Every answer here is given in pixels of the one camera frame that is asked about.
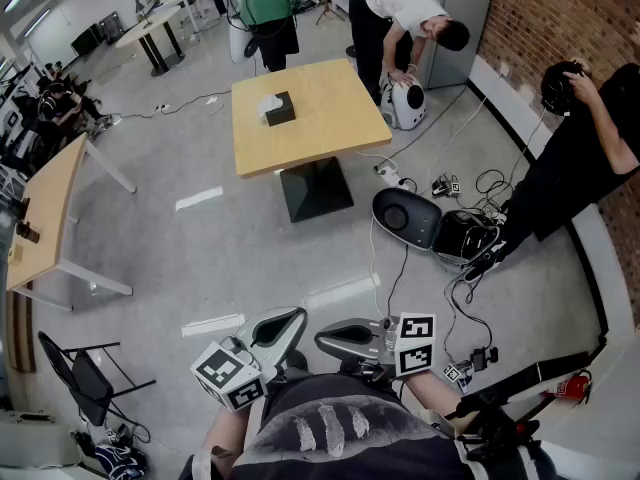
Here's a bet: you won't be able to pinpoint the dark blue patterned bag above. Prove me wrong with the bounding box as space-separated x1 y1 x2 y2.
94 442 149 479

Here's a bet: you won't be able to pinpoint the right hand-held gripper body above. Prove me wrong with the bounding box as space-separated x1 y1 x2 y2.
349 312 436 384

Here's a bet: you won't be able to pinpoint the small black camera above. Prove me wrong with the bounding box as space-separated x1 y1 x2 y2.
471 346 500 373

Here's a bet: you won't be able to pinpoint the long black floor cable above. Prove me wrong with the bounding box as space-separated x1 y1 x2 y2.
107 90 234 122

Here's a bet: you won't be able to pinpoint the white pod backpack case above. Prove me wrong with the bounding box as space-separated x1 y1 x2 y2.
228 17 257 64
380 73 429 132

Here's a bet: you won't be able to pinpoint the grey backpack shoulder strap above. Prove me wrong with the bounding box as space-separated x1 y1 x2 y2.
424 406 481 464
192 398 266 480

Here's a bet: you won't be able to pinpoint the black harness rig red button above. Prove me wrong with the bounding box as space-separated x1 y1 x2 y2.
455 350 592 469

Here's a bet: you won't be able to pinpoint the black folding chair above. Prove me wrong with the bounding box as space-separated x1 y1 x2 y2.
38 331 157 428

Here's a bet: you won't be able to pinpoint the red fire extinguisher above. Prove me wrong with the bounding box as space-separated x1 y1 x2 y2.
547 369 594 402

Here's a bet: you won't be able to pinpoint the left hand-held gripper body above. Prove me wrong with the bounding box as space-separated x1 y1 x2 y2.
190 335 278 413

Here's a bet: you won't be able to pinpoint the square wooden pedestal table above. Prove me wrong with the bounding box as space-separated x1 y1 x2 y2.
230 57 394 224

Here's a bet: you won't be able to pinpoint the black headset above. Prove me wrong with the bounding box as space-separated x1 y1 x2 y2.
540 60 586 117

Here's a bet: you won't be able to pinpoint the white cabinet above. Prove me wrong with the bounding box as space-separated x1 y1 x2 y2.
0 410 84 469

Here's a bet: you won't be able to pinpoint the black tangled cable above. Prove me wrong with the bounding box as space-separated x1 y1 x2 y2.
474 169 516 215

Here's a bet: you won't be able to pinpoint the open grey pod case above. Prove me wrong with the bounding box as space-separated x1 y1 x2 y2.
372 186 507 273

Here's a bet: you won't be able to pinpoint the long white floor cable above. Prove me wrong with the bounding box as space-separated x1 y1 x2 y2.
368 216 385 319

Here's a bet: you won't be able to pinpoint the person's left forearm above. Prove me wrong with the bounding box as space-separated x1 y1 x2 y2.
199 401 252 475

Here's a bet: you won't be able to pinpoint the long grey floor cable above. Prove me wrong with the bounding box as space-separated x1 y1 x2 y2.
387 85 484 162

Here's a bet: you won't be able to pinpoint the small tagged device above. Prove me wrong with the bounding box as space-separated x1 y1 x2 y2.
432 175 466 198
443 360 474 394

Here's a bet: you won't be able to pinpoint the person's black printed t-shirt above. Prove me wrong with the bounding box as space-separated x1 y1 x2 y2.
179 372 559 480

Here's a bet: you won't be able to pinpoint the white tissue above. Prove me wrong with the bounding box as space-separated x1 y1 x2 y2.
256 95 284 127

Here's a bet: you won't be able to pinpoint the black tissue box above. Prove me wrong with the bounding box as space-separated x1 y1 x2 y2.
263 91 297 128

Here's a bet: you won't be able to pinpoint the wooden desk white legs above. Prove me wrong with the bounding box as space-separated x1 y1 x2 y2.
5 131 137 312

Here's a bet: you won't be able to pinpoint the person's right forearm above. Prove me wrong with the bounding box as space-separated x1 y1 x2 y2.
402 375 462 420

